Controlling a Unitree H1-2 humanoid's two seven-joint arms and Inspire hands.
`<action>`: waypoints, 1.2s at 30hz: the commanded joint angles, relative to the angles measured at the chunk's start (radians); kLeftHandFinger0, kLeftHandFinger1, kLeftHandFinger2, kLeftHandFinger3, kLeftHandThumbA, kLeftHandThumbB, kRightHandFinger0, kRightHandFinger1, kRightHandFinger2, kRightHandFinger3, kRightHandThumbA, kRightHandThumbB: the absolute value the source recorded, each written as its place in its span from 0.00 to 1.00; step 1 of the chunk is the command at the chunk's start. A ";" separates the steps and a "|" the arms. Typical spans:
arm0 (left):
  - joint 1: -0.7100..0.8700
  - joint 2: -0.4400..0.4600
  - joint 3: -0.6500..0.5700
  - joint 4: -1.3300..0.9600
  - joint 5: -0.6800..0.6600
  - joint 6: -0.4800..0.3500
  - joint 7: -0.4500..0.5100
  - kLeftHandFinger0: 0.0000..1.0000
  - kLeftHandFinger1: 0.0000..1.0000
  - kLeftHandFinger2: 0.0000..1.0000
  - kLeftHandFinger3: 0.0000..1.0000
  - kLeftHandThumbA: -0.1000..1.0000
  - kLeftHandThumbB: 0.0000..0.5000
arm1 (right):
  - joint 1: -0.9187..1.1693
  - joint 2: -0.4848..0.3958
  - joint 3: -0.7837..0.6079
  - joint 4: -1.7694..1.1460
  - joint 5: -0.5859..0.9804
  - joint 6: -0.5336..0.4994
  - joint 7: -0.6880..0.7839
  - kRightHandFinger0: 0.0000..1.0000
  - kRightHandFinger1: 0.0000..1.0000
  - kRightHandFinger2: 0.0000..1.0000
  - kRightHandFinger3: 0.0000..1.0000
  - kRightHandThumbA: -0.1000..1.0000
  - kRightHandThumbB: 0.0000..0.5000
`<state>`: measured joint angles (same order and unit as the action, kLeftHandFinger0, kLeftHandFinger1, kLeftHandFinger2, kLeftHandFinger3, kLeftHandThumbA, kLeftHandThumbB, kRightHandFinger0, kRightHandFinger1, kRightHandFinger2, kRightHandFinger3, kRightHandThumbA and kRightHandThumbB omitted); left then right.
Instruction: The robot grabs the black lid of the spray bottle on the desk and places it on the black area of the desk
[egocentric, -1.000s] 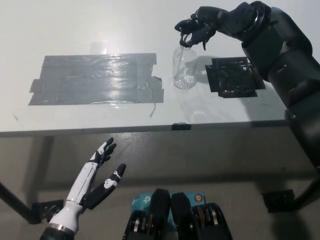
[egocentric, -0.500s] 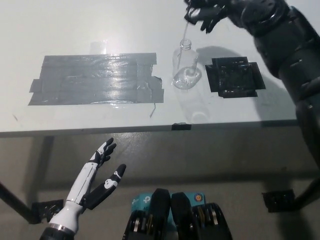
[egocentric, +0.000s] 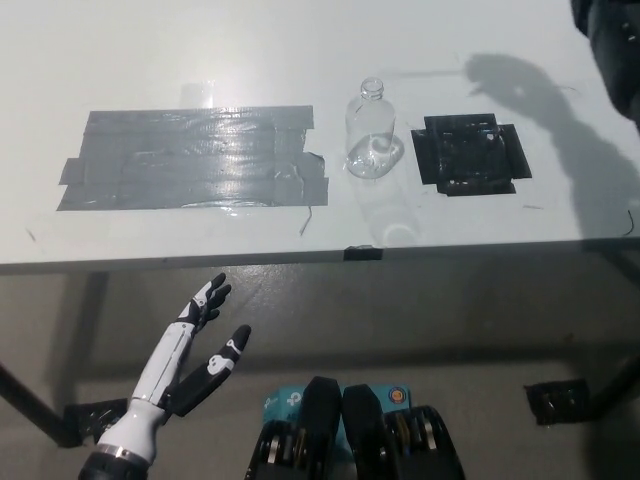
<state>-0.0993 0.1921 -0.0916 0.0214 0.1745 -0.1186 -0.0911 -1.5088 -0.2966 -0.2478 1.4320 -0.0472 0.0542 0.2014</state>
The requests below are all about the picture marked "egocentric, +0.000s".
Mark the clear plastic bottle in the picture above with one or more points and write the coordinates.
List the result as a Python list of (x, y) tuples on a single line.
[(372, 135)]

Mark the grey duct tape patch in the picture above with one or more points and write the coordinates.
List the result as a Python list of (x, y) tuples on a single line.
[(195, 157)]

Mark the thin dark thread scrap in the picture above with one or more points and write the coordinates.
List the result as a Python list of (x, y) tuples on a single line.
[(629, 222), (306, 220)]

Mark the black diagonal table leg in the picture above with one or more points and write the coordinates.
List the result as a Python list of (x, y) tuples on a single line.
[(622, 375), (32, 400)]

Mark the small black tape piece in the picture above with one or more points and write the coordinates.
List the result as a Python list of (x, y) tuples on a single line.
[(363, 254)]

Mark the white and black left hand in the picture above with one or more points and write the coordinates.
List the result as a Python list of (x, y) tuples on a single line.
[(170, 360)]

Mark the grey upright table leg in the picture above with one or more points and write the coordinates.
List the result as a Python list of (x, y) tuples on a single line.
[(92, 315)]

